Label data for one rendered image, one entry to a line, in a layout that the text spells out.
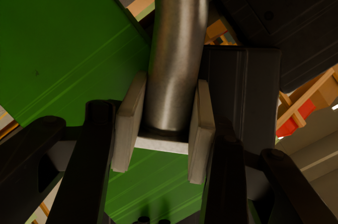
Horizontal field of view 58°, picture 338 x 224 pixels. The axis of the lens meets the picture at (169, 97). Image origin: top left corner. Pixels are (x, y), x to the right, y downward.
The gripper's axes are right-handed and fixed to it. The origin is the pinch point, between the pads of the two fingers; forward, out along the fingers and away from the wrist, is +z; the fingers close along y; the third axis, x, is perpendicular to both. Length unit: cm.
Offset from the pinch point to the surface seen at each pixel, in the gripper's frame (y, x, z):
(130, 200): -1.8, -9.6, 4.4
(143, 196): -0.8, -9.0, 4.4
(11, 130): -18.3, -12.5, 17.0
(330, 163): 379, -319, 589
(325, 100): 193, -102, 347
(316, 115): 422, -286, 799
